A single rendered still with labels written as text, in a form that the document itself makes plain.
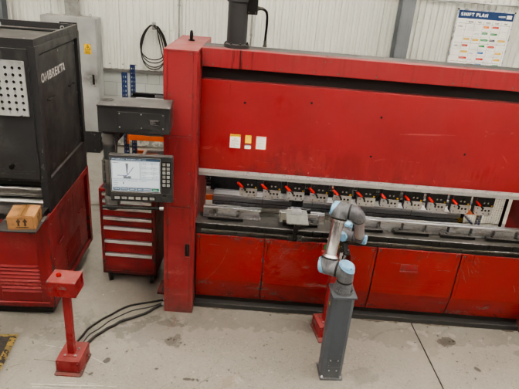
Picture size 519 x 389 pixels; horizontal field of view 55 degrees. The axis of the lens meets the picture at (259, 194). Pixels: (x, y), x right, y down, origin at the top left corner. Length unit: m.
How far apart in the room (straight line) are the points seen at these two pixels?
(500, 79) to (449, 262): 1.56
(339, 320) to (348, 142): 1.40
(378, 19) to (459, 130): 4.34
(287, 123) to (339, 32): 4.37
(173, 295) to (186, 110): 1.68
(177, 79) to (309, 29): 4.62
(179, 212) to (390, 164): 1.77
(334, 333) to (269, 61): 2.09
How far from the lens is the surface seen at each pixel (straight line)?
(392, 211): 4.72
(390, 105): 4.08
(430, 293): 4.80
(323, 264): 3.64
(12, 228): 4.08
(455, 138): 4.31
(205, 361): 4.20
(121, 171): 3.70
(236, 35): 3.96
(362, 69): 3.96
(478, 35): 8.90
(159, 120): 3.56
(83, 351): 4.19
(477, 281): 4.86
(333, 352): 3.99
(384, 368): 4.39
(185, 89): 3.80
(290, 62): 3.90
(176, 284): 4.50
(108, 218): 4.72
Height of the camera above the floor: 2.85
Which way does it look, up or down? 24 degrees down
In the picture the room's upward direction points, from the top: 5 degrees clockwise
